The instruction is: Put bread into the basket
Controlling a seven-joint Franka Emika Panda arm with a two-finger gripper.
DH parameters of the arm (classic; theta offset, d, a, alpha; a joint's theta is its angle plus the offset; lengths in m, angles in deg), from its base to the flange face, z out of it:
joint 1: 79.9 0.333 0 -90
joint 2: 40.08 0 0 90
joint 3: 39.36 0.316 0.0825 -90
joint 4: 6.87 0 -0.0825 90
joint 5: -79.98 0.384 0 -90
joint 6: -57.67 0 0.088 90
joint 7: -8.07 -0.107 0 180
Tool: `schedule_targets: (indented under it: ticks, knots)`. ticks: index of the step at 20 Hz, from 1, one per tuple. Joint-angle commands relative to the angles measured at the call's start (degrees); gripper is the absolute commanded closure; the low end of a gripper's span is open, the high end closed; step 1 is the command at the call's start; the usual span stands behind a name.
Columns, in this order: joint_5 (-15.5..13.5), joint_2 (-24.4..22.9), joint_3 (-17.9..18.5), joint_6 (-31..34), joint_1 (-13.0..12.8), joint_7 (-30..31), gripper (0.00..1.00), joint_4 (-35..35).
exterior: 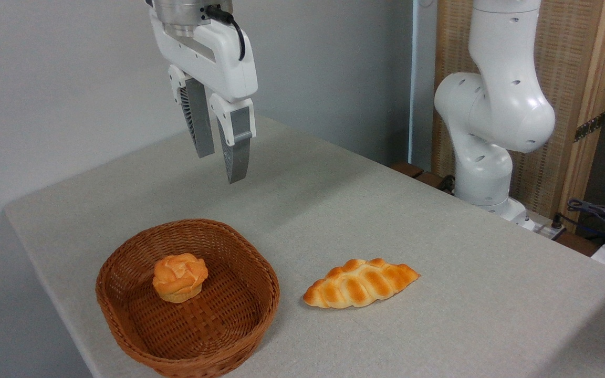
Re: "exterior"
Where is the rose-shaped orange bread bun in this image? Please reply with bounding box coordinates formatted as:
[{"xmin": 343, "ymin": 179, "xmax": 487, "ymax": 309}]
[{"xmin": 152, "ymin": 253, "xmax": 210, "ymax": 304}]

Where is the braided golden bread loaf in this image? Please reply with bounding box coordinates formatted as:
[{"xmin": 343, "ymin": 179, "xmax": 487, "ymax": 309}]
[{"xmin": 302, "ymin": 257, "xmax": 421, "ymax": 310}]

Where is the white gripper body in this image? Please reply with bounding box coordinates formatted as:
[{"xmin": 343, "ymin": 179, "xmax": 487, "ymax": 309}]
[{"xmin": 148, "ymin": 7, "xmax": 259, "ymax": 104}]

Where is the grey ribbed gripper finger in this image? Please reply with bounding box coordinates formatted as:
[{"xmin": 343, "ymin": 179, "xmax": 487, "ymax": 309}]
[
  {"xmin": 168, "ymin": 64, "xmax": 216, "ymax": 159},
  {"xmin": 208, "ymin": 93, "xmax": 257, "ymax": 185}
]

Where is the wooden rattan folding screen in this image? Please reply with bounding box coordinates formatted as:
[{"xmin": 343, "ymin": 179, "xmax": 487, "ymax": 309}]
[{"xmin": 433, "ymin": 0, "xmax": 605, "ymax": 222}]

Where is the brown woven wicker basket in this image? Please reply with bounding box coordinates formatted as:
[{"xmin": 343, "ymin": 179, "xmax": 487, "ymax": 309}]
[{"xmin": 95, "ymin": 218, "xmax": 281, "ymax": 378}]

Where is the dark metal screen hinge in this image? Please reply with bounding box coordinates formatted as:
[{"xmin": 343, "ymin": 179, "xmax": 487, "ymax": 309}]
[{"xmin": 573, "ymin": 111, "xmax": 605, "ymax": 143}]

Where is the black cable bundle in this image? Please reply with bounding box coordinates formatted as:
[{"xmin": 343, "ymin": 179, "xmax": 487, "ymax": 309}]
[{"xmin": 565, "ymin": 198, "xmax": 605, "ymax": 243}]

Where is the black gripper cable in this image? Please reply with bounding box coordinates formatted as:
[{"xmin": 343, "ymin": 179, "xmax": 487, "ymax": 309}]
[{"xmin": 205, "ymin": 5, "xmax": 247, "ymax": 62}]

